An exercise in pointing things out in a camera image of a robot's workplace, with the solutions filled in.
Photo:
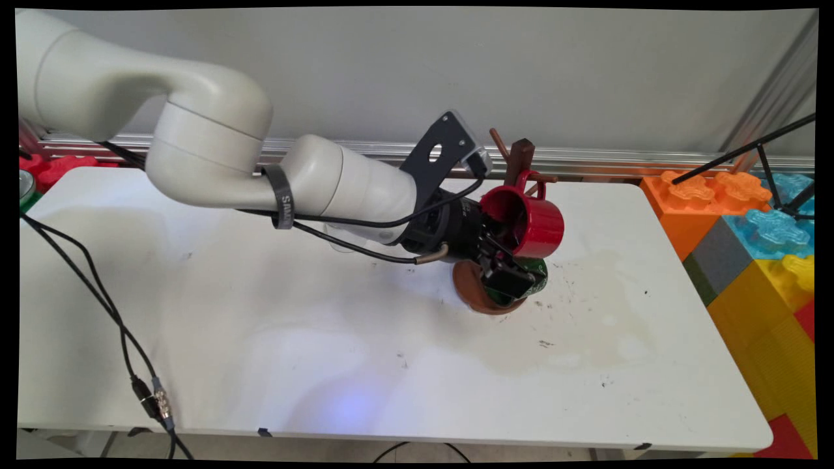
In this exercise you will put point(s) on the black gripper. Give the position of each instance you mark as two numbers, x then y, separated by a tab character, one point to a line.
449	225

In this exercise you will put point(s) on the red enamel mug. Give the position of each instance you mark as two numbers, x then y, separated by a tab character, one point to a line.
537	225

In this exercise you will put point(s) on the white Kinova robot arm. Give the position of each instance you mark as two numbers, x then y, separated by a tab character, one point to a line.
208	137

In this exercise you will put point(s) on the green enamel mug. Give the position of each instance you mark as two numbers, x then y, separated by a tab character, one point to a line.
539	268

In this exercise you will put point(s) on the brown wooden mug tree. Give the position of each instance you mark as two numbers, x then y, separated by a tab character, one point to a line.
521	159

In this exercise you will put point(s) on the white enamel mug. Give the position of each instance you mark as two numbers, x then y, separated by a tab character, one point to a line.
342	242

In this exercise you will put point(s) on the orange foam block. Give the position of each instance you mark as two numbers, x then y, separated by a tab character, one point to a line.
690	208

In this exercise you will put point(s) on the grey foam block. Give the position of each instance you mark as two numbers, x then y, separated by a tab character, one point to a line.
720	260

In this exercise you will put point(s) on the blue foam block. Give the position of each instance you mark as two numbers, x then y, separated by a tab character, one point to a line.
775	231

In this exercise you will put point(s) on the black tripod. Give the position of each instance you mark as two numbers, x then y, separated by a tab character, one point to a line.
762	156

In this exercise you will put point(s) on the small red foam block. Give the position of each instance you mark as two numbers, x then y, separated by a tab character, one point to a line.
806	320

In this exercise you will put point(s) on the red foam floor block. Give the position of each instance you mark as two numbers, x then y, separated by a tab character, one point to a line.
785	440

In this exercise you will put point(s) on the red foam block behind table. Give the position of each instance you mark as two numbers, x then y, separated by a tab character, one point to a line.
62	168

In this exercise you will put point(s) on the green foam block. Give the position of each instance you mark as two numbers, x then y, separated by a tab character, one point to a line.
27	202

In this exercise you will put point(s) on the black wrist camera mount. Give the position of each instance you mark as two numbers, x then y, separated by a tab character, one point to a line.
446	146

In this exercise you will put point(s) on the aluminium horizontal rail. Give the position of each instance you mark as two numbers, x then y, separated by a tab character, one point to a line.
586	159

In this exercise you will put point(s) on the aluminium vertical post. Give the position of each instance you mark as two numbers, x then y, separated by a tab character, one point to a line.
775	91

